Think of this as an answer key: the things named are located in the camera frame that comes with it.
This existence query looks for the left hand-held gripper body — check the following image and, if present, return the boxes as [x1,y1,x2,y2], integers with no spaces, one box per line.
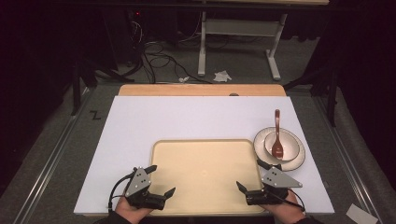
[123,166,166,211]

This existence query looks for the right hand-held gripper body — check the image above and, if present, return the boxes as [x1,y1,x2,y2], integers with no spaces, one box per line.
[245,166,304,206]

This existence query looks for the brown spoon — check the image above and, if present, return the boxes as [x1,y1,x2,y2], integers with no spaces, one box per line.
[271,108,284,161]

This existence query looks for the white plate with dark rim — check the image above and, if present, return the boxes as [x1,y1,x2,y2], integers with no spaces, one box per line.
[252,126,306,172]

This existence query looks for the white bowl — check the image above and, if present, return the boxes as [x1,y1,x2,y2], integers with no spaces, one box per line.
[263,130,301,162]

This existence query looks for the beige plastic tray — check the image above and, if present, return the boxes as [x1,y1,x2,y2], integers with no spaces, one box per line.
[148,138,271,217]

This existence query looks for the person's left hand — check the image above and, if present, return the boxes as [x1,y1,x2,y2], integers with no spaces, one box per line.
[114,196,154,224]

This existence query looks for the person's right hand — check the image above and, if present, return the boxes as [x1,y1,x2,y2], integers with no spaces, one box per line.
[261,189,307,224]

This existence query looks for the white mat board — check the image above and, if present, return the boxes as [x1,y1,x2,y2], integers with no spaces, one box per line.
[73,95,335,216]

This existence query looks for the white paper sheet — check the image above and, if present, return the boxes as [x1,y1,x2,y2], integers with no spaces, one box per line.
[346,203,379,224]

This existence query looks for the wooden table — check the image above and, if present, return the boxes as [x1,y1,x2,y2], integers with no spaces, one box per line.
[118,83,287,97]

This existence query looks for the black stand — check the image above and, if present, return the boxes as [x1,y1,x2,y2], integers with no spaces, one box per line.
[282,63,340,128]
[70,59,135,117]

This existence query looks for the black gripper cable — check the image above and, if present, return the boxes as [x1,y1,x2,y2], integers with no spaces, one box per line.
[107,173,135,213]
[268,188,306,213]

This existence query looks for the aluminium rail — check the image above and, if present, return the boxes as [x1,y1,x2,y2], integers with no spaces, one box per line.
[312,96,384,224]
[12,88,94,224]

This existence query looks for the black floor cables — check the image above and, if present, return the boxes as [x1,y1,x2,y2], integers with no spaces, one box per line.
[129,18,214,85]

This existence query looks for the white metal table frame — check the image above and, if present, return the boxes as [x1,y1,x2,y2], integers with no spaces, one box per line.
[197,10,289,81]

